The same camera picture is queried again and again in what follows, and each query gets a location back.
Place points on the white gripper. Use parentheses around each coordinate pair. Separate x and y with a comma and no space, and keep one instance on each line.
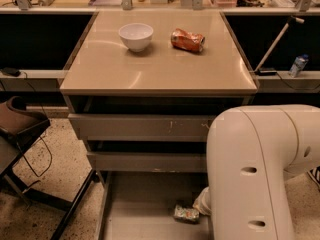
(202,202)

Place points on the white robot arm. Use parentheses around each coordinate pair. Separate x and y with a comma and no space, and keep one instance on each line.
(251,151)

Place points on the grey open bottom drawer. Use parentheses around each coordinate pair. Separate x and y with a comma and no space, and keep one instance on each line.
(140,206)

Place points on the grey middle drawer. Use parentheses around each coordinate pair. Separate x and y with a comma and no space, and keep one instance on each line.
(147,162)

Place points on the grey drawer cabinet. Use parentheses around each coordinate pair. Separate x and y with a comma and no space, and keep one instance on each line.
(108,78)

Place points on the grey top drawer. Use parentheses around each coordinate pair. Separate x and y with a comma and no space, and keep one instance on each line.
(125,127)

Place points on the crushed orange soda can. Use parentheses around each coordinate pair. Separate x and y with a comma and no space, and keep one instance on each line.
(187,41)

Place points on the black device on right ledge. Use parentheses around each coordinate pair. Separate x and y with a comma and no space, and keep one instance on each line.
(266,71)

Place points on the black device on ledge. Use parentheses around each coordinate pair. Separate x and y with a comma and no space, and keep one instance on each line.
(10,71)
(266,71)

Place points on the small plastic water bottle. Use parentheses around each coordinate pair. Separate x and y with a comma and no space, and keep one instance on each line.
(298,65)

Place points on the white ceramic bowl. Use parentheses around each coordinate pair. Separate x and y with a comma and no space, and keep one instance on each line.
(136,36)

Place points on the brown office chair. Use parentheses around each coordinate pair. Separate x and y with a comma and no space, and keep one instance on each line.
(20,128)

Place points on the white stick with black tip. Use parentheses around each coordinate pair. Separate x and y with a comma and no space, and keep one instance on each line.
(291,20)

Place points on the black device on left ledge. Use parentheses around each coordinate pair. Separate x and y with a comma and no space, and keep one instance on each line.
(10,71)

